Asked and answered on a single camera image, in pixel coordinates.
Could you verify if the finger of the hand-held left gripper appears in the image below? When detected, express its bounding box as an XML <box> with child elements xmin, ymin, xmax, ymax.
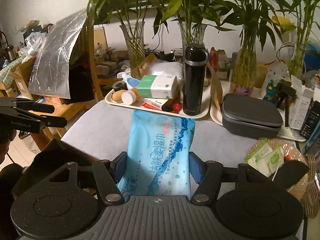
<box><xmin>24</xmin><ymin>113</ymin><xmax>68</xmax><ymax>131</ymax></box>
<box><xmin>15</xmin><ymin>100</ymin><xmax>55</xmax><ymax>114</ymax></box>

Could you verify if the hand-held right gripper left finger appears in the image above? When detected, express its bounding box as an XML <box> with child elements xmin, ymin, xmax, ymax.
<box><xmin>49</xmin><ymin>151</ymin><xmax>128</xmax><ymax>205</ymax></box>

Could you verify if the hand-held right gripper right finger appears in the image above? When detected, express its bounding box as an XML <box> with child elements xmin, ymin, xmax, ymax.
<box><xmin>189</xmin><ymin>152</ymin><xmax>270</xmax><ymax>205</ymax></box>

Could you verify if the blue wet wipes pack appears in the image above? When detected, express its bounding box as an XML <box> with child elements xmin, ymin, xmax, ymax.
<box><xmin>117</xmin><ymin>110</ymin><xmax>197</xmax><ymax>202</ymax></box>

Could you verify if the person's left hand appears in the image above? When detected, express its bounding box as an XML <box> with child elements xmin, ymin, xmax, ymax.
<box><xmin>0</xmin><ymin>129</ymin><xmax>17</xmax><ymax>167</ymax></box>

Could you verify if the wooden chair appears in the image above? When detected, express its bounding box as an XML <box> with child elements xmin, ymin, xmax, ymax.
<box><xmin>17</xmin><ymin>97</ymin><xmax>96</xmax><ymax>151</ymax></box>

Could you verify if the brown cardboard storage box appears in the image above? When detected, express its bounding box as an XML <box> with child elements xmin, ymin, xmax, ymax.
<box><xmin>7</xmin><ymin>55</ymin><xmax>38</xmax><ymax>98</ymax></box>

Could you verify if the light grey table mat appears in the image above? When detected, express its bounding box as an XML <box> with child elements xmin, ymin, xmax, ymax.
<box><xmin>61</xmin><ymin>99</ymin><xmax>303</xmax><ymax>206</ymax></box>

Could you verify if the silver foil insulated bag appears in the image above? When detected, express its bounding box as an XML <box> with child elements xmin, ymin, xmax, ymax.
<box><xmin>28</xmin><ymin>7</ymin><xmax>97</xmax><ymax>103</ymax></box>

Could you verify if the green checked cloth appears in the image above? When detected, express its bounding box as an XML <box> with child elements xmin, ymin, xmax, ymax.
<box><xmin>0</xmin><ymin>56</ymin><xmax>30</xmax><ymax>86</ymax></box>

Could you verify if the white plastic tray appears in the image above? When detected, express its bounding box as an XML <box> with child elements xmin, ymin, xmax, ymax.
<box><xmin>104</xmin><ymin>86</ymin><xmax>210</xmax><ymax>120</ymax></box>
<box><xmin>209</xmin><ymin>80</ymin><xmax>308</xmax><ymax>143</ymax></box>

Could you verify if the green white packet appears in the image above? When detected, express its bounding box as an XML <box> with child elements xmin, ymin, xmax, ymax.
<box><xmin>265</xmin><ymin>147</ymin><xmax>286</xmax><ymax>178</ymax></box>
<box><xmin>246</xmin><ymin>142</ymin><xmax>273</xmax><ymax>178</ymax></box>

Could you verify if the orange egg-shaped sponge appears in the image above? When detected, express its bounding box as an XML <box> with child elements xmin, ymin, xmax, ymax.
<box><xmin>111</xmin><ymin>90</ymin><xmax>125</xmax><ymax>103</ymax></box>

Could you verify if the white round jar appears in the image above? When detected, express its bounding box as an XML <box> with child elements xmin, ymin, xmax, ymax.
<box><xmin>121</xmin><ymin>89</ymin><xmax>140</xmax><ymax>105</ymax></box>

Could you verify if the crumpled clear plastic bag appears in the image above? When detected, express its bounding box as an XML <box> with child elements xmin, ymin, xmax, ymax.
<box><xmin>24</xmin><ymin>24</ymin><xmax>55</xmax><ymax>56</ymax></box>

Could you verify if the red white flat box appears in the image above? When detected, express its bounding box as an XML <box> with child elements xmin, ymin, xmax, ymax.
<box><xmin>142</xmin><ymin>97</ymin><xmax>176</xmax><ymax>111</ymax></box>

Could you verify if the black tape roll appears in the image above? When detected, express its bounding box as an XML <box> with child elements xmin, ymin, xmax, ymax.
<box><xmin>112</xmin><ymin>81</ymin><xmax>127</xmax><ymax>92</ymax></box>

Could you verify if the grey zip case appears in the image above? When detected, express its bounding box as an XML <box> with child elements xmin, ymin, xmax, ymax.
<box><xmin>221</xmin><ymin>93</ymin><xmax>284</xmax><ymax>139</ymax></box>

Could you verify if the brown paper bag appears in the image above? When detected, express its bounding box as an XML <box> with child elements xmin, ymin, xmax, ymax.
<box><xmin>132</xmin><ymin>53</ymin><xmax>161</xmax><ymax>80</ymax></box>
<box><xmin>207</xmin><ymin>62</ymin><xmax>226</xmax><ymax>108</ymax></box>

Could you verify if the black thermos bottle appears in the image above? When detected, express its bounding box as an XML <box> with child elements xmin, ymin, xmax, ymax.
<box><xmin>182</xmin><ymin>44</ymin><xmax>210</xmax><ymax>116</ymax></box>

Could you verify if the white blue squeeze tube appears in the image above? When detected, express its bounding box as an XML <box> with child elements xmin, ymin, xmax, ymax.
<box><xmin>117</xmin><ymin>72</ymin><xmax>141</xmax><ymax>91</ymax></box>

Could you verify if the green white tissue box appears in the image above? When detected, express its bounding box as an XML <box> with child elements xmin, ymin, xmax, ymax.
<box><xmin>137</xmin><ymin>75</ymin><xmax>178</xmax><ymax>100</ymax></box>

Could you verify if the black insole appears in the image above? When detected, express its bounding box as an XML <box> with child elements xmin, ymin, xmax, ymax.
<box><xmin>271</xmin><ymin>160</ymin><xmax>310</xmax><ymax>192</ymax></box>

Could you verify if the white plastic bag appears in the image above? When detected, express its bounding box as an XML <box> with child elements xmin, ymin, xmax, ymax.
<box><xmin>150</xmin><ymin>61</ymin><xmax>185</xmax><ymax>81</ymax></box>

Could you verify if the woven basket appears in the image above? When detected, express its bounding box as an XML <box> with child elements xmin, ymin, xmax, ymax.
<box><xmin>246</xmin><ymin>139</ymin><xmax>318</xmax><ymax>218</ymax></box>

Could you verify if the teal patterned bag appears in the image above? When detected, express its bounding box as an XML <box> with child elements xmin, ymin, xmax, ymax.
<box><xmin>265</xmin><ymin>79</ymin><xmax>278</xmax><ymax>101</ymax></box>

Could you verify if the lucky bamboo in glass vase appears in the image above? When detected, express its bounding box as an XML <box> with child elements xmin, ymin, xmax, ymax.
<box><xmin>272</xmin><ymin>0</ymin><xmax>320</xmax><ymax>81</ymax></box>
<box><xmin>72</xmin><ymin>0</ymin><xmax>183</xmax><ymax>78</ymax></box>
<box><xmin>150</xmin><ymin>0</ymin><xmax>236</xmax><ymax>53</ymax></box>
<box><xmin>217</xmin><ymin>0</ymin><xmax>296</xmax><ymax>96</ymax></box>

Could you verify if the black mini tripod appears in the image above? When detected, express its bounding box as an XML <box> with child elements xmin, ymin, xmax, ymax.
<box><xmin>274</xmin><ymin>80</ymin><xmax>297</xmax><ymax>128</ymax></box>

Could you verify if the black tall carton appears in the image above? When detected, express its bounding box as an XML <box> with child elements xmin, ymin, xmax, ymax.
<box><xmin>299</xmin><ymin>97</ymin><xmax>320</xmax><ymax>141</ymax></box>

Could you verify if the white tall carton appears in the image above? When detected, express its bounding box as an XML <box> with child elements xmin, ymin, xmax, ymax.
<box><xmin>290</xmin><ymin>76</ymin><xmax>316</xmax><ymax>131</ymax></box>

